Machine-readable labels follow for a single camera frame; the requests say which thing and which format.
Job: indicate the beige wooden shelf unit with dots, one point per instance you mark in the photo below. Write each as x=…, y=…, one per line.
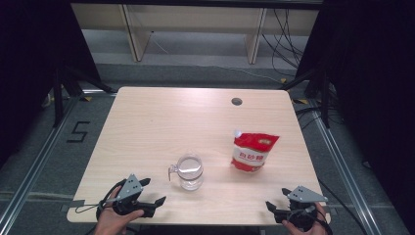
x=195, y=19

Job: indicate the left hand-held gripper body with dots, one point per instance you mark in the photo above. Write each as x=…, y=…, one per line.
x=130, y=189

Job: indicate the person's right hand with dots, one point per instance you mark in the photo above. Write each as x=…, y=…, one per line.
x=292, y=229

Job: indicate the black metal stand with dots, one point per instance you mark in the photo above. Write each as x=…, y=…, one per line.
x=324, y=98
x=58, y=98

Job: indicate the black curtain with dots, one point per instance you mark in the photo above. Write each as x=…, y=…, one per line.
x=375, y=81
x=29, y=65

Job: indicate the red and white sugar bag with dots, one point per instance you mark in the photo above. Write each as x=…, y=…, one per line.
x=253, y=153

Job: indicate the clear glass jar with lid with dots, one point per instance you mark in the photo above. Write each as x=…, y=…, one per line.
x=191, y=173

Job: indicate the aluminium floor rail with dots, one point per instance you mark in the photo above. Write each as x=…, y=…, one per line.
x=345, y=169
x=36, y=163

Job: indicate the person's left hand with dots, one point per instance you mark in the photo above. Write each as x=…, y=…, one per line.
x=112, y=225

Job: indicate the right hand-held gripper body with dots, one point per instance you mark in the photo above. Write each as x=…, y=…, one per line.
x=306, y=195

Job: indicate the grey tape strip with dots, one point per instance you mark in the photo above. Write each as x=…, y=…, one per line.
x=75, y=205
x=328, y=209

